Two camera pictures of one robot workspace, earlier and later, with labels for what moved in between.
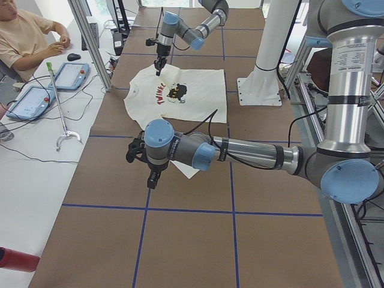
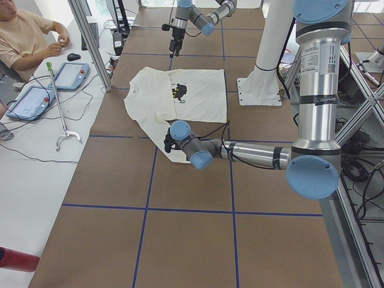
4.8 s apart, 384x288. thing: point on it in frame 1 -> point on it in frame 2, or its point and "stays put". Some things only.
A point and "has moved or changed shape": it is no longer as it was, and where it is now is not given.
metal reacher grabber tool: [66, 133] stays put
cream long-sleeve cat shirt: [193, 95] has moved or changed shape
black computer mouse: [72, 57] stays put
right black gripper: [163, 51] -> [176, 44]
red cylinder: [18, 260] stays put
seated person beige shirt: [27, 39] stays put
